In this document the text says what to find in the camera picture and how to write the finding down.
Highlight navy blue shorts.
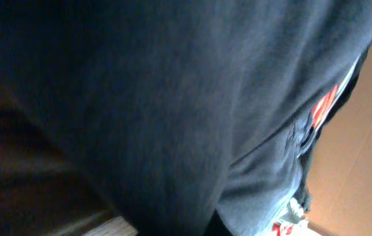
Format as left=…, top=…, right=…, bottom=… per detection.
left=0, top=0, right=372, bottom=235

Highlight red garment with white print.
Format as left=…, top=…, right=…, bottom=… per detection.
left=270, top=85, right=338, bottom=236

